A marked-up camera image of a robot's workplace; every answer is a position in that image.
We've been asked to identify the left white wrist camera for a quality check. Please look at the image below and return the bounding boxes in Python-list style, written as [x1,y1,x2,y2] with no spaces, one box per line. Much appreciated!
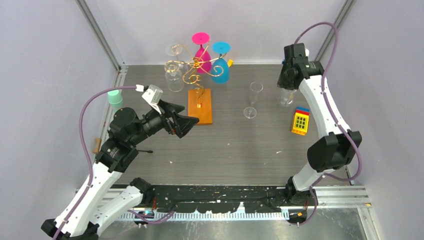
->
[135,84,163,115]

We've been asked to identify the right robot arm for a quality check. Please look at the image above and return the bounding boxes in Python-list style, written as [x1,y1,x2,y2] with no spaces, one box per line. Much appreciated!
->
[277,43,362,205]

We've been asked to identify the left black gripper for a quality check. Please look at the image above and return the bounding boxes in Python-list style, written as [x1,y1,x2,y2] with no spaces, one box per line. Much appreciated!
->
[129,99,199,146]

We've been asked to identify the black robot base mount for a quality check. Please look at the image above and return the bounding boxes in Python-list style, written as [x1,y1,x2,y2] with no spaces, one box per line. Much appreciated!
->
[105,184,320,229]

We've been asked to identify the mint green cup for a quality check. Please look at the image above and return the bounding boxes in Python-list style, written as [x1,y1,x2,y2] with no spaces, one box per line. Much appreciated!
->
[107,89,124,112]

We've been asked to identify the clear flute glass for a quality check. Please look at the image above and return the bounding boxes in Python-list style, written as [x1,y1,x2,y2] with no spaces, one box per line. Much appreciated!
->
[243,81,264,119]

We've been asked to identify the wooden piece left edge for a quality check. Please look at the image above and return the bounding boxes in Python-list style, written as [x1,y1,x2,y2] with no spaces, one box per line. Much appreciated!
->
[92,137,102,155]

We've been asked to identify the yellow toy block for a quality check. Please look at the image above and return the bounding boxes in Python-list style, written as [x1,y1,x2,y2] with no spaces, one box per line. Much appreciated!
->
[227,59,234,68]

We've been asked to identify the colourful toy brick building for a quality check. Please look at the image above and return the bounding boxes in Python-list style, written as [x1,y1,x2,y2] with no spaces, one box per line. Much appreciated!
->
[291,106,310,136]

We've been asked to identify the clear ribbed wine glass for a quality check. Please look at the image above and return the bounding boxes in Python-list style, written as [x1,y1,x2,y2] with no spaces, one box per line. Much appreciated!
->
[278,88,297,107]

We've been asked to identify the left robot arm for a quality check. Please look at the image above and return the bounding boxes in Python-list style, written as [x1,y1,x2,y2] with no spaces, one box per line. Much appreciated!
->
[41,100,199,240]

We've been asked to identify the gold wire wine glass rack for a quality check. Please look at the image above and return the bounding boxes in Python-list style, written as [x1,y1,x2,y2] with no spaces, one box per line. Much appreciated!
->
[170,56,218,92]

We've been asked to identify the pink wine glass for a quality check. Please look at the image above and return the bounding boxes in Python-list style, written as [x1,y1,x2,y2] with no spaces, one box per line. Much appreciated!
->
[191,32,212,74]

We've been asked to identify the blue wine glass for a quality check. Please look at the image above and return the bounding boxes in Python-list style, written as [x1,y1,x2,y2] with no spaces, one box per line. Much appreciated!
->
[210,41,231,84]

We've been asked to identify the orange wooden rack base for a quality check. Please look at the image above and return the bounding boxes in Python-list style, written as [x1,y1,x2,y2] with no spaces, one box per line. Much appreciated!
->
[187,88,213,125]

